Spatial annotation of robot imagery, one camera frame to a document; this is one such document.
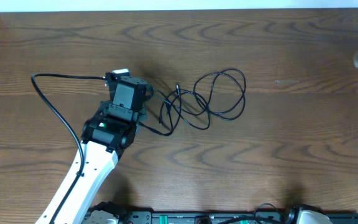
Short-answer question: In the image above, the black USB cable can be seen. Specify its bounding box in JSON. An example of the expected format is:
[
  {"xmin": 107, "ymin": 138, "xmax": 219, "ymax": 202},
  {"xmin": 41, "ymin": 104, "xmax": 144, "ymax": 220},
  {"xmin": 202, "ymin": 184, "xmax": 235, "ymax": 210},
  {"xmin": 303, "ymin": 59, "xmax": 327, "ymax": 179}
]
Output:
[{"xmin": 137, "ymin": 68, "xmax": 247, "ymax": 137}]

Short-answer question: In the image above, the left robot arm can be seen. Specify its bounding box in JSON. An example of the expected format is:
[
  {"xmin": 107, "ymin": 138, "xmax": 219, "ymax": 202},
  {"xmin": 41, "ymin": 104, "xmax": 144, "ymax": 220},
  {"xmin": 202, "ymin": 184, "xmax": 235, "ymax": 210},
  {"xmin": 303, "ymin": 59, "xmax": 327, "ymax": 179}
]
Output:
[{"xmin": 38, "ymin": 69, "xmax": 152, "ymax": 223}]

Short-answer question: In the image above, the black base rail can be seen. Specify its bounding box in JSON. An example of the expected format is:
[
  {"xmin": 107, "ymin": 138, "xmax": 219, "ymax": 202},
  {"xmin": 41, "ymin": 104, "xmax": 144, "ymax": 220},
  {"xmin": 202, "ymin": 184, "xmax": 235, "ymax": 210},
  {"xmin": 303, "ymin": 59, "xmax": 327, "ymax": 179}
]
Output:
[{"xmin": 82, "ymin": 202, "xmax": 358, "ymax": 224}]

